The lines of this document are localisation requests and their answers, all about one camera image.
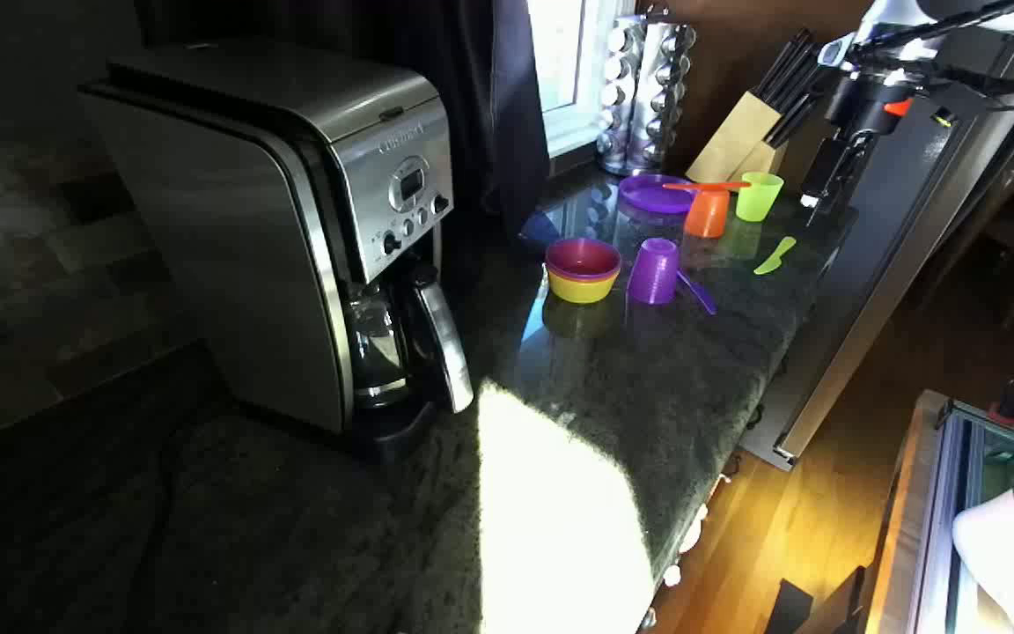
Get glass coffee carafe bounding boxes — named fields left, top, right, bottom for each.
left=346, top=260, right=477, bottom=433

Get bright window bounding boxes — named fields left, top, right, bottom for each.
left=523, top=0, right=640, bottom=163

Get stainless steel coffee maker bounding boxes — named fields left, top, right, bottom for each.
left=78, top=38, right=483, bottom=457

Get yellow plastic cup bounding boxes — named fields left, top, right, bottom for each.
left=546, top=271, right=623, bottom=308

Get grey storage bin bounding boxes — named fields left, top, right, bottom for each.
left=862, top=386, right=1014, bottom=634

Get blue plastic item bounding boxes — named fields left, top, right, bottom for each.
left=516, top=208, right=562, bottom=245

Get green plastic knife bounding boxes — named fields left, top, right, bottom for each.
left=750, top=232, right=801, bottom=282

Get orange plastic cup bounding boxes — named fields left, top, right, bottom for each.
left=679, top=185, right=731, bottom=242

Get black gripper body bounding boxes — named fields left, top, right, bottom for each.
left=821, top=62, right=922, bottom=163

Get purple plastic cup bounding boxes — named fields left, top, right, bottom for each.
left=627, top=237, right=684, bottom=308

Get black knife handle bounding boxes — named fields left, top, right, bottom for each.
left=768, top=85, right=827, bottom=147
left=752, top=30, right=821, bottom=111

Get orange plastic utensil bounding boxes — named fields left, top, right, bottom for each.
left=657, top=176, right=752, bottom=197

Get stainless steel refrigerator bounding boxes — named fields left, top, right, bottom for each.
left=740, top=19, right=1014, bottom=471

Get chrome coffee pod carousel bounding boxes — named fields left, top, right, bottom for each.
left=595, top=8, right=700, bottom=180

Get wooden knife block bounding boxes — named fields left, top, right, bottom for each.
left=684, top=87, right=789, bottom=185

